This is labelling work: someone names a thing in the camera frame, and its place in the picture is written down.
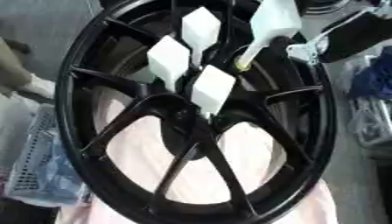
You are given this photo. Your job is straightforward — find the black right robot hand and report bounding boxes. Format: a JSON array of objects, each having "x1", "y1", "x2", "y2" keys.
[{"x1": 284, "y1": 8, "x2": 392, "y2": 66}]

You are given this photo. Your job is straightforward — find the black spoked wheel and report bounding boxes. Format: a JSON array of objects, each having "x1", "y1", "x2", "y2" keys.
[{"x1": 53, "y1": 0, "x2": 339, "y2": 224}]

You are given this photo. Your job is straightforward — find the blue bag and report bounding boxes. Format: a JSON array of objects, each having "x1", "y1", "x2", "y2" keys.
[{"x1": 349, "y1": 45, "x2": 392, "y2": 101}]

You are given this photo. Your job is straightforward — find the clear plastic container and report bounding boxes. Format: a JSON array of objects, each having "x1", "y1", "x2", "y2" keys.
[{"x1": 347, "y1": 95, "x2": 392, "y2": 149}]

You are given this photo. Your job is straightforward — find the white perforated basket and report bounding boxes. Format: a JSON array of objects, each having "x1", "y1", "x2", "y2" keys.
[{"x1": 3, "y1": 103, "x2": 95, "y2": 208}]

